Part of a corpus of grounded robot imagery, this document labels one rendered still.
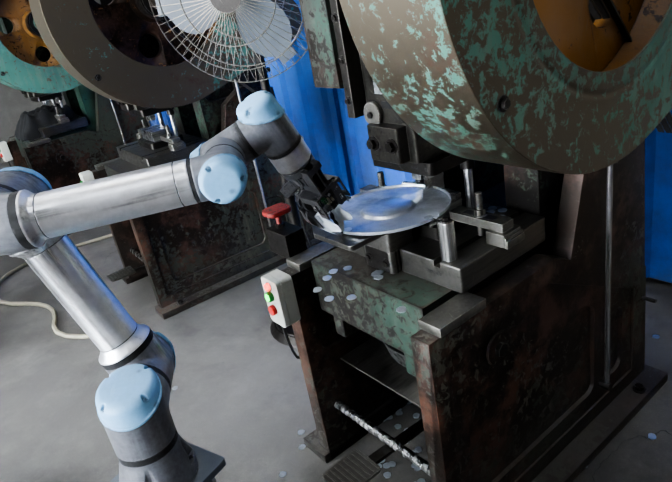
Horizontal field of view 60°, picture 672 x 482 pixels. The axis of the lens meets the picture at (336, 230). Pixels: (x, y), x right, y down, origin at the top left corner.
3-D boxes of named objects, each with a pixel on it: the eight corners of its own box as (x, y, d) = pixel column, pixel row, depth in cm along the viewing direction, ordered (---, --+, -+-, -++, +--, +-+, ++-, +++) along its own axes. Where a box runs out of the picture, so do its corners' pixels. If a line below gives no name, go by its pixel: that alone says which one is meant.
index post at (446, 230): (450, 263, 123) (445, 221, 119) (439, 259, 125) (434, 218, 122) (459, 258, 125) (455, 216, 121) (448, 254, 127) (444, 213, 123)
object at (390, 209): (302, 222, 139) (301, 219, 138) (388, 181, 154) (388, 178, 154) (387, 246, 117) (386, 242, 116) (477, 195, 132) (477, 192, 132)
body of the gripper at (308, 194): (330, 223, 116) (299, 180, 109) (303, 215, 122) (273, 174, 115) (353, 196, 118) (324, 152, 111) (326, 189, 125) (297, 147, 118)
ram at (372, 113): (404, 170, 125) (385, 26, 114) (359, 161, 137) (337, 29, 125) (458, 146, 134) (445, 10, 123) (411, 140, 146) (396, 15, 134)
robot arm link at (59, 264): (131, 427, 119) (-62, 206, 97) (141, 382, 132) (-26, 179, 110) (183, 399, 118) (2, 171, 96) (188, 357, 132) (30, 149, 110)
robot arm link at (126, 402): (108, 469, 107) (83, 411, 102) (120, 420, 119) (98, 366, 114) (174, 452, 108) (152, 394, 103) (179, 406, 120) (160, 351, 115)
